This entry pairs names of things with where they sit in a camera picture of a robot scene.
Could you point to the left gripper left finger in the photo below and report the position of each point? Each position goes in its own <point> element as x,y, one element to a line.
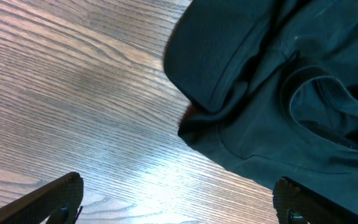
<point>57,202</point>

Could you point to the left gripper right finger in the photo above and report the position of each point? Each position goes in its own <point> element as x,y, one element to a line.
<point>297,204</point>

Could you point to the black polo shirt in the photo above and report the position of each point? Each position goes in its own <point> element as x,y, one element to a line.
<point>273,87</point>

